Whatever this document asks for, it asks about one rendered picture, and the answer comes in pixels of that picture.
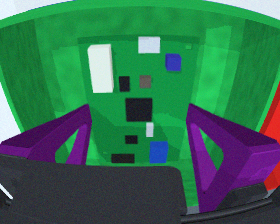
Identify green bin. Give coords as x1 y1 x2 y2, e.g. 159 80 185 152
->
0 0 280 207

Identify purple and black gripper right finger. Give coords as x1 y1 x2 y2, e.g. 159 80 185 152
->
186 103 280 213

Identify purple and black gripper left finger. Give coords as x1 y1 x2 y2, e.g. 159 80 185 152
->
0 104 92 165

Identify green circuit board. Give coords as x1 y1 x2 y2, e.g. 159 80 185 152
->
77 34 200 163

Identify red tray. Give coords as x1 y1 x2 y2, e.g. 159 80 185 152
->
259 81 280 191

